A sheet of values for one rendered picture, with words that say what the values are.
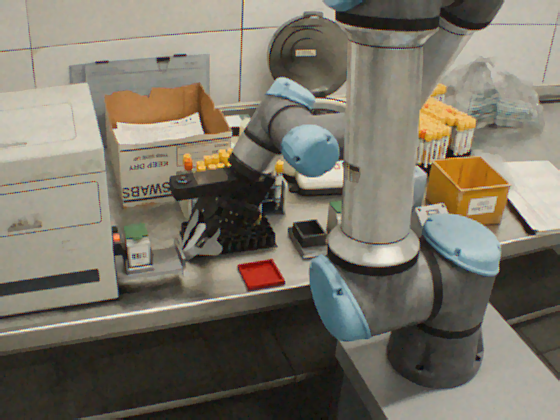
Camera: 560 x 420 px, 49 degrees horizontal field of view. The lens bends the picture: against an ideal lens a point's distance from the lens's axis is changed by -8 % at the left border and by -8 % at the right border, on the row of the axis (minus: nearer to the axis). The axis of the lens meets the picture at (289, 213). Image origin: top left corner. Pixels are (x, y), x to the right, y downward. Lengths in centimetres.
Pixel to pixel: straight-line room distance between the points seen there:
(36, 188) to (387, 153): 54
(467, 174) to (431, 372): 66
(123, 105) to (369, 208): 95
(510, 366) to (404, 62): 54
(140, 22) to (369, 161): 97
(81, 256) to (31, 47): 66
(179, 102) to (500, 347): 96
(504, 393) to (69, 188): 72
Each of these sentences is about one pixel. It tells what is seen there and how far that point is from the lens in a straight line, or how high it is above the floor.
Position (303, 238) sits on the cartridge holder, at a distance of 125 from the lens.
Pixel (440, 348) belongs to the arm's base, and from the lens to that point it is 95.
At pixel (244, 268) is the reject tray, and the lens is 122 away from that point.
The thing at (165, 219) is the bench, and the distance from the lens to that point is 136.
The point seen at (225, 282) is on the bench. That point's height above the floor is 87.
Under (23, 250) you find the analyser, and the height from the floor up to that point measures 101.
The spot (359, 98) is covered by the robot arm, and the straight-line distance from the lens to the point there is 73.
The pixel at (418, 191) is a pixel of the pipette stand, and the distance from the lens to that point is 140.
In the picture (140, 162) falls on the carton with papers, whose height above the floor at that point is 98.
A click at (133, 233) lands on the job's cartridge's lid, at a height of 98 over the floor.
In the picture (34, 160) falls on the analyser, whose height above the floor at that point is 116.
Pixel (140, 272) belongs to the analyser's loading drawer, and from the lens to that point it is 115.
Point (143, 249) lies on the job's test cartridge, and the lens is 113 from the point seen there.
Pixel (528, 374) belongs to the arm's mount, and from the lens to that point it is 105.
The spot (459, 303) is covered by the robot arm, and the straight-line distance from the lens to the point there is 89.
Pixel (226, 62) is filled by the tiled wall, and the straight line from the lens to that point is 169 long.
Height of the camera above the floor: 162
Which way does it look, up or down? 32 degrees down
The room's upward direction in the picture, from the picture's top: 4 degrees clockwise
